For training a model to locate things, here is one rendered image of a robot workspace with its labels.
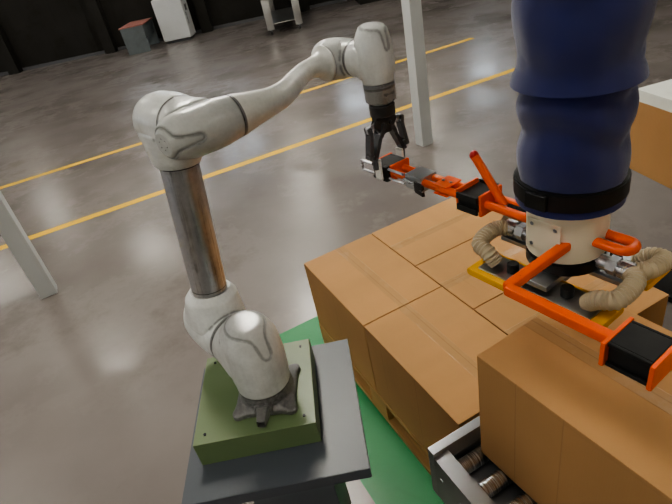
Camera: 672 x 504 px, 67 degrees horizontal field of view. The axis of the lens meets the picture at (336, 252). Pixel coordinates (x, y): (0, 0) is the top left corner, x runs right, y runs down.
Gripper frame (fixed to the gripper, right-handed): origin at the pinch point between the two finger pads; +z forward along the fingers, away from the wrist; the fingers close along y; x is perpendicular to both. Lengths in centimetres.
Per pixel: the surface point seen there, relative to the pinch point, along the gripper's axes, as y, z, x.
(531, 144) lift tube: -8, -22, -57
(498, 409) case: -20, 46, -58
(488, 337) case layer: 20, 73, -20
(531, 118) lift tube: -9, -28, -57
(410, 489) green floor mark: -24, 127, -17
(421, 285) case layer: 25, 73, 22
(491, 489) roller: -26, 73, -60
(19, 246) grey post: -120, 83, 276
